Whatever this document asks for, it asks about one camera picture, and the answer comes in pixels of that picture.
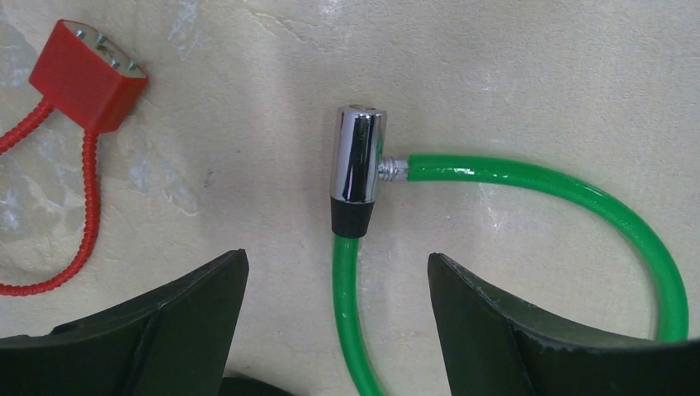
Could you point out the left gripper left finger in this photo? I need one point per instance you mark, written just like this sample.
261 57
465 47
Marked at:
172 340

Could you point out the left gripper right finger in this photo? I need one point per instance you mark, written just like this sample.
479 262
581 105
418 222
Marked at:
494 343

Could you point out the green cable lock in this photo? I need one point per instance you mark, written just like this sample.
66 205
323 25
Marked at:
359 165

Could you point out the red cable lock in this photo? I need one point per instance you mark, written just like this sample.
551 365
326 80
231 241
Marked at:
84 75

